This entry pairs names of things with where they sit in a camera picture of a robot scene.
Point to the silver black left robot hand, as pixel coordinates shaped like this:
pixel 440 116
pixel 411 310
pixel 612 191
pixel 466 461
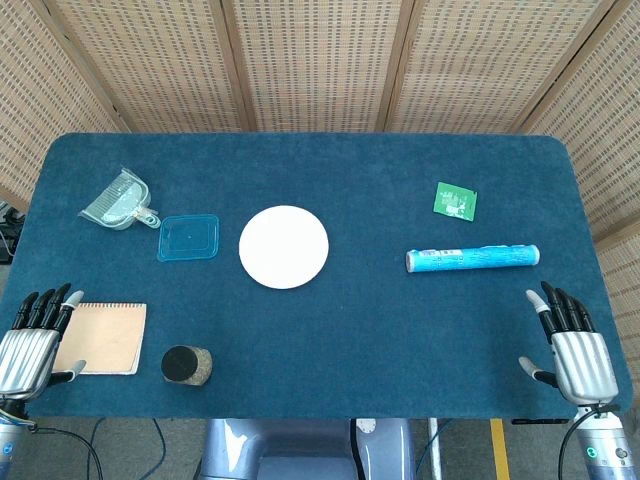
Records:
pixel 25 350

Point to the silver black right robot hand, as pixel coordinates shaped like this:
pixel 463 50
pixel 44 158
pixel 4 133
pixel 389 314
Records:
pixel 582 360

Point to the clear jar with black rim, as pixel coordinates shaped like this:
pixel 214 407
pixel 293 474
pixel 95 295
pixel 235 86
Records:
pixel 186 366

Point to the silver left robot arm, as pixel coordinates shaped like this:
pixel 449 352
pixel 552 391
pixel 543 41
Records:
pixel 7 440

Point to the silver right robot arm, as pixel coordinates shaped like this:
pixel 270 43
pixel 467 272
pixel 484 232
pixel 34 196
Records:
pixel 605 445

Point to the clear blue square container lid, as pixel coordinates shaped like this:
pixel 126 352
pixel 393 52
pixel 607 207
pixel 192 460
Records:
pixel 189 238

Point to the white round plate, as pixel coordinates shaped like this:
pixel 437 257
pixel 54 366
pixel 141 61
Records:
pixel 283 247

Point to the kraft spiral notebook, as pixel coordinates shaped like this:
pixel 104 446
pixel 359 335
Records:
pixel 102 338

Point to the blue plastic wrap roll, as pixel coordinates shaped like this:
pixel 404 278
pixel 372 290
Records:
pixel 472 257

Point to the green foil sachet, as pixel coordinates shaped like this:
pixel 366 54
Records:
pixel 455 200

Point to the blue fleece table cover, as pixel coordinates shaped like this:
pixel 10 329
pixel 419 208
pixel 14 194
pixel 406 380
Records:
pixel 350 325

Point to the grey blue robot torso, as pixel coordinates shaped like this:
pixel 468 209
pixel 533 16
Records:
pixel 305 450

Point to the woven bamboo folding screen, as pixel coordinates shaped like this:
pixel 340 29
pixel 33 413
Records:
pixel 320 65

